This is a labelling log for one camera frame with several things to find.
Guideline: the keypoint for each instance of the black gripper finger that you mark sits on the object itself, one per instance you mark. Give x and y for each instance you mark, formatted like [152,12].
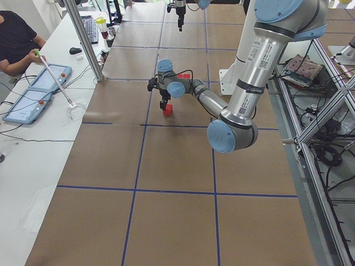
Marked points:
[163,104]
[180,22]

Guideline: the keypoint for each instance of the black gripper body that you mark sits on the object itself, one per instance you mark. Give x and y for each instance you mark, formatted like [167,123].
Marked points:
[180,11]
[165,95]

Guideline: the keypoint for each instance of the red block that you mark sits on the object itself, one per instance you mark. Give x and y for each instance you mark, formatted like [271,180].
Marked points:
[168,111]

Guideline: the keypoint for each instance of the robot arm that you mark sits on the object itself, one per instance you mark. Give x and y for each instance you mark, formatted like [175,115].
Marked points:
[202,4]
[277,23]

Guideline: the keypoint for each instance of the metal cup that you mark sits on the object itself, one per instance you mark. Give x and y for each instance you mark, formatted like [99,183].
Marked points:
[111,31]

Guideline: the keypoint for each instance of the yellow lidded jar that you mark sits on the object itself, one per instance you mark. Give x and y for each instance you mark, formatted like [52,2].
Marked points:
[101,23]

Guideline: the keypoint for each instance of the black computer mouse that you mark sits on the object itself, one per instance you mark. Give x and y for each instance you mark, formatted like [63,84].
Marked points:
[74,50]

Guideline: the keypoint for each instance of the black keyboard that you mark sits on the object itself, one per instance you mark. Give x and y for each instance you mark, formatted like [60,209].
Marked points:
[91,28]

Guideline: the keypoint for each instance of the right teach pendant tablet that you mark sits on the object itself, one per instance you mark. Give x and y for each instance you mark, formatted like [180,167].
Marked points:
[44,81]

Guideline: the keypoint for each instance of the teach pendant tablet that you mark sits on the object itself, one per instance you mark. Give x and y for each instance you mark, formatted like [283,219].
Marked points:
[28,107]
[44,81]

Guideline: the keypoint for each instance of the left teach pendant tablet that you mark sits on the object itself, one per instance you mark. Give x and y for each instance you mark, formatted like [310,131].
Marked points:
[28,107]

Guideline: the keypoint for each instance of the patterned cloth bundle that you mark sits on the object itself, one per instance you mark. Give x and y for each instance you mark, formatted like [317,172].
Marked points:
[301,71]

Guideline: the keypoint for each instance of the person in black shirt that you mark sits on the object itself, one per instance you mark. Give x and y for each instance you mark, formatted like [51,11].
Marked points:
[19,43]

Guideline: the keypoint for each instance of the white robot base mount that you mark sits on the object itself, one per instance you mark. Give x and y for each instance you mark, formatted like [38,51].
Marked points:
[228,79]

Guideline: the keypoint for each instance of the green handled grabber stick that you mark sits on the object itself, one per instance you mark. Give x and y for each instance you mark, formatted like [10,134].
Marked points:
[74,109]

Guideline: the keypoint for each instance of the aluminium frame post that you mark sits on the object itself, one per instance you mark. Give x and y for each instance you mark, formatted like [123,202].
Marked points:
[71,7]

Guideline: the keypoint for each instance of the aluminium frame rail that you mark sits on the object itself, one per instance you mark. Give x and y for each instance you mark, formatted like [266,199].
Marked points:
[319,127]

